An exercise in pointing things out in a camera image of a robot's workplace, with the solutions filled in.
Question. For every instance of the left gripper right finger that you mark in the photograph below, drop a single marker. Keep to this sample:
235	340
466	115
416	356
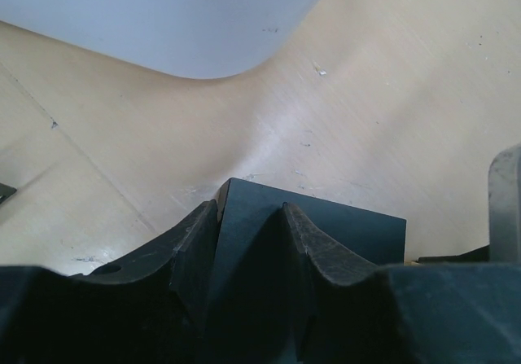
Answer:
347	309

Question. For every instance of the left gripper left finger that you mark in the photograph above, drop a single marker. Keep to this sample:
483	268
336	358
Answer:
149	306

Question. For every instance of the small black network switch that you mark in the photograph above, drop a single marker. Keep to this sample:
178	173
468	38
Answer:
248	311

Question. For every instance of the white plastic tub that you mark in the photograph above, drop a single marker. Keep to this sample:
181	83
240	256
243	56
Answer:
198	39

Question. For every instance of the large teal rack switch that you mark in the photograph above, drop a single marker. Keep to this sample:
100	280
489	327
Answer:
6	192

